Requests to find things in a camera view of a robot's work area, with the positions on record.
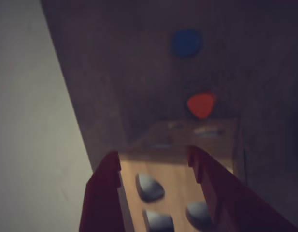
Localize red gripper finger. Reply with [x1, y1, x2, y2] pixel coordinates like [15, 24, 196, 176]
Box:
[78, 150, 126, 232]
[187, 145, 298, 232]

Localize orange rounded triangle block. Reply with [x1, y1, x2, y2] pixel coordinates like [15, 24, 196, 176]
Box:
[186, 91, 217, 120]

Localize wooden shape sorter box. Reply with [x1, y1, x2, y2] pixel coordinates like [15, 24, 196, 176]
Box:
[117, 117, 239, 232]

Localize blue cylinder block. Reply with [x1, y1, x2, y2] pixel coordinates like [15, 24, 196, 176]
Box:
[171, 29, 203, 58]

